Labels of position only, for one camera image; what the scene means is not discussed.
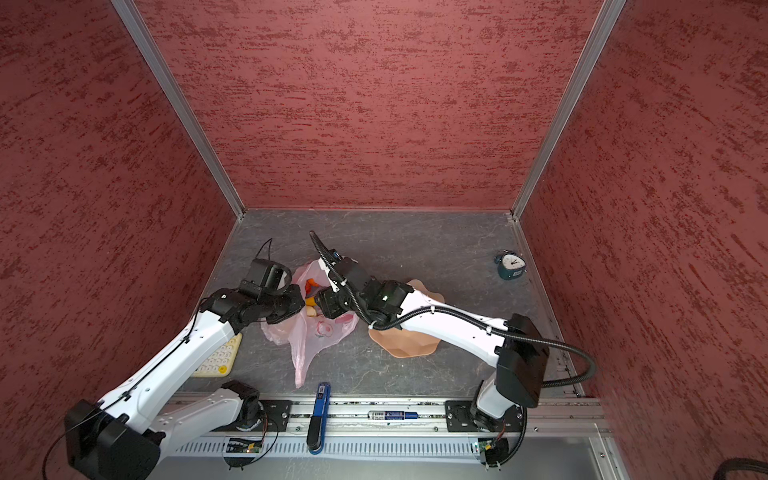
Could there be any fake red orange fruit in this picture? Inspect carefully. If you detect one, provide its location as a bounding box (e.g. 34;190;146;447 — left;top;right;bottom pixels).
304;278;321;299

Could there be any pink fruit-print plastic bag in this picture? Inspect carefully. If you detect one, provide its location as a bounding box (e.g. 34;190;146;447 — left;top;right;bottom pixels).
261;259;359;388

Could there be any pink scalloped plastic bowl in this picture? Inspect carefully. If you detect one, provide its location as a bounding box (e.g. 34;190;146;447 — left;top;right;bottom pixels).
367;278;446;360

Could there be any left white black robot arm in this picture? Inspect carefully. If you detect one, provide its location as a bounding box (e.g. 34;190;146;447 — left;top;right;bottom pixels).
60;284;305;479

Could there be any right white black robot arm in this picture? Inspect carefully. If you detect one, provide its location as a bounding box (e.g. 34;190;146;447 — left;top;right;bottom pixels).
312;278;597;432

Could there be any yellow calculator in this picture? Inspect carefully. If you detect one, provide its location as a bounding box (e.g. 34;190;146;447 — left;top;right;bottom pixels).
192;333;242;378

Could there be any blue marker pen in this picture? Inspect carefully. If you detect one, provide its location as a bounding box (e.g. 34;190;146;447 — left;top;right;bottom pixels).
367;410;419;421

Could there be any blue black handheld tool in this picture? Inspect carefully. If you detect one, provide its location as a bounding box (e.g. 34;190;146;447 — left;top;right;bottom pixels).
306;382;331;455

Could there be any small teal alarm clock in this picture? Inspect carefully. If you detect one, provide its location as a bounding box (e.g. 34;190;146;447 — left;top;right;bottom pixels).
494;250;527;281

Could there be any left small circuit board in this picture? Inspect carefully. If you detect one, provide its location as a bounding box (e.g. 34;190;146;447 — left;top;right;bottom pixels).
225;438;263;455

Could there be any small circuit board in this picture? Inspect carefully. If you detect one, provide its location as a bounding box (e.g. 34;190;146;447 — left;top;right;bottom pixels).
475;438;510;468
225;438;263;455

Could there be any right small circuit board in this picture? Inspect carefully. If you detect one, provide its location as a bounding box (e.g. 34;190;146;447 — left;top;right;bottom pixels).
475;438;510;468

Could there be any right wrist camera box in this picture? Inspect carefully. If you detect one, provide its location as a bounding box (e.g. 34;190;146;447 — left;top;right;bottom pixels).
328;257;372;291

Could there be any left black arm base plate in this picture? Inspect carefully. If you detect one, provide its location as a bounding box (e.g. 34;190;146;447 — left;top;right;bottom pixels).
214;400;293;434

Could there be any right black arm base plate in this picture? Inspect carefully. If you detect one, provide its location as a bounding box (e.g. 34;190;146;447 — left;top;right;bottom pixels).
444;400;523;433

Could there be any aluminium front rail frame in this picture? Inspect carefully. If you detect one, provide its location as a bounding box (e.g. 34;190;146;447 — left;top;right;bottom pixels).
162;392;628;479

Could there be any left aluminium corner post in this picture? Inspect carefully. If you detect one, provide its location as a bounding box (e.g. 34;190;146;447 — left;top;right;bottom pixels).
110;0;247;221

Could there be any aluminium corner post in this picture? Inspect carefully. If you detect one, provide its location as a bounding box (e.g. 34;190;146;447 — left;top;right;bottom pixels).
110;0;247;221
511;0;626;222

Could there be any right aluminium corner post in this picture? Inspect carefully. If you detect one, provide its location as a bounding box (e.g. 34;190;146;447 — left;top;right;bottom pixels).
511;0;626;222

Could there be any black cable bottom right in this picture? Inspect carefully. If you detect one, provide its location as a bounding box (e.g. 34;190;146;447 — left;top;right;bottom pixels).
712;457;768;480

